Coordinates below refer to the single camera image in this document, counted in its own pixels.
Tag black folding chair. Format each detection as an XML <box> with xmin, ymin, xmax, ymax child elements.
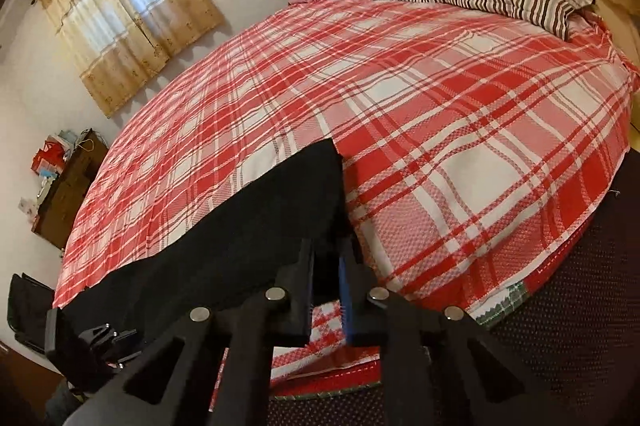
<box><xmin>7</xmin><ymin>272</ymin><xmax>58</xmax><ymax>354</ymax></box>

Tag black pants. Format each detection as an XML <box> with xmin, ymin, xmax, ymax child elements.
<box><xmin>52</xmin><ymin>140</ymin><xmax>351</xmax><ymax>357</ymax></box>

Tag brown wooden door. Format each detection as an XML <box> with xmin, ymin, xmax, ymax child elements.
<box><xmin>0</xmin><ymin>340</ymin><xmax>63</xmax><ymax>419</ymax></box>

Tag red gift bag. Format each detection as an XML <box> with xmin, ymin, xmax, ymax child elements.
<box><xmin>31</xmin><ymin>138</ymin><xmax>68</xmax><ymax>174</ymax></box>

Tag red plaid bedsheet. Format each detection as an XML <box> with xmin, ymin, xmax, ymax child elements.
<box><xmin>52</xmin><ymin>0</ymin><xmax>640</xmax><ymax>399</ymax></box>

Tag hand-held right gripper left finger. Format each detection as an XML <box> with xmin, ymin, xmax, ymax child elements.
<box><xmin>62</xmin><ymin>238</ymin><xmax>316</xmax><ymax>426</ymax></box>

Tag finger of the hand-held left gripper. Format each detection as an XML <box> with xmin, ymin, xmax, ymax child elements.
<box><xmin>77</xmin><ymin>322</ymin><xmax>118</xmax><ymax>355</ymax></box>
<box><xmin>106</xmin><ymin>327</ymin><xmax>139</xmax><ymax>365</ymax></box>

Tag red green trimmed under sheet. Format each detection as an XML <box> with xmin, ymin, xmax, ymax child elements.
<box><xmin>270</xmin><ymin>278</ymin><xmax>531</xmax><ymax>402</ymax></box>

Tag golden window curtain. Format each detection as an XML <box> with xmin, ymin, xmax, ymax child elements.
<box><xmin>37</xmin><ymin>0</ymin><xmax>226</xmax><ymax>119</ymax></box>

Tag brown wooden desk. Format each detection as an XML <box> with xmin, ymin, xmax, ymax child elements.
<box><xmin>31</xmin><ymin>128</ymin><xmax>111</xmax><ymax>251</ymax></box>

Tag dark dotted bed base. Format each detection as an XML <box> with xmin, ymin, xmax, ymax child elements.
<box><xmin>270</xmin><ymin>166</ymin><xmax>640</xmax><ymax>426</ymax></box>

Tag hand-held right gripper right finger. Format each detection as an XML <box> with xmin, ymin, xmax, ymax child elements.
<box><xmin>337</xmin><ymin>236</ymin><xmax>568</xmax><ymax>426</ymax></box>

